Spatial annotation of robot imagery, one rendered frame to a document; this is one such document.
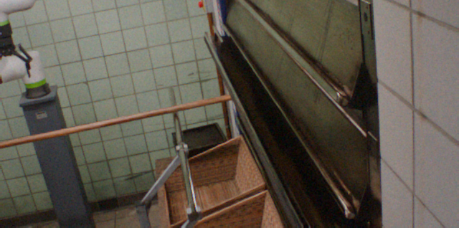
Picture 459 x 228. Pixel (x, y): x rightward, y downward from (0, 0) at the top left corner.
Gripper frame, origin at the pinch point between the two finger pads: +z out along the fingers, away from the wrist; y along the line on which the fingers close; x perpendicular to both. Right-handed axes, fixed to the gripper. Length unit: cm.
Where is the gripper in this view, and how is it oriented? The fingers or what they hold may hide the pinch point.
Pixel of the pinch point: (15, 77)
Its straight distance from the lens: 267.4
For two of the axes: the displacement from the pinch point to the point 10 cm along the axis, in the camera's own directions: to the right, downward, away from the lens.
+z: 1.4, 9.1, 3.9
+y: -9.7, 2.1, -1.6
